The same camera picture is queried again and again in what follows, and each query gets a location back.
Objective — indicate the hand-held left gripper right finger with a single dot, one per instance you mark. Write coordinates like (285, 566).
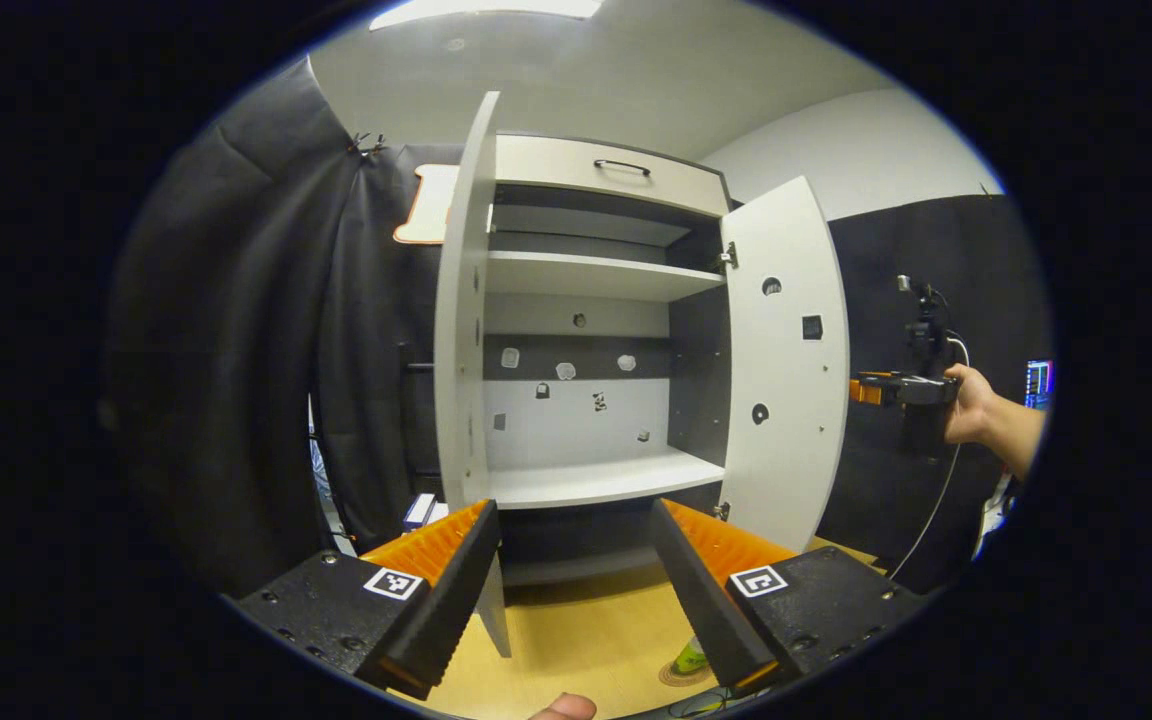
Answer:
(701, 600)

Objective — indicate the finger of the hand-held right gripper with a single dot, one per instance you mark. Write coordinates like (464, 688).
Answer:
(871, 388)

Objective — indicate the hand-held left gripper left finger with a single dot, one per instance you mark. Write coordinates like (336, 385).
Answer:
(456, 595)

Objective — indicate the green label clear bottle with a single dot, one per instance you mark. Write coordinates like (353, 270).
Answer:
(691, 658)

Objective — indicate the round wooden coaster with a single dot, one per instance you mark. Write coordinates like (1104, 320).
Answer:
(681, 678)

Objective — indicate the white cabinet door headphone sticker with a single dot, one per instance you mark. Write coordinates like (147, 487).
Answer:
(786, 450)

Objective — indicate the white grey cabinet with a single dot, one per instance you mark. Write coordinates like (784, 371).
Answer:
(586, 275)

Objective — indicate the black backdrop cloth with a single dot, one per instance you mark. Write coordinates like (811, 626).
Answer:
(886, 300)
(376, 350)
(216, 350)

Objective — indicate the small white blue box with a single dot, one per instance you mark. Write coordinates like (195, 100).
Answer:
(424, 510)

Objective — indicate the computer monitor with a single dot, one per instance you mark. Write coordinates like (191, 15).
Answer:
(1038, 385)

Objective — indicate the metal cloth clip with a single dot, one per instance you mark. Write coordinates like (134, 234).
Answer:
(377, 145)
(358, 146)

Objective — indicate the ceiling light panel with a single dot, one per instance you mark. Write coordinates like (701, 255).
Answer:
(486, 10)

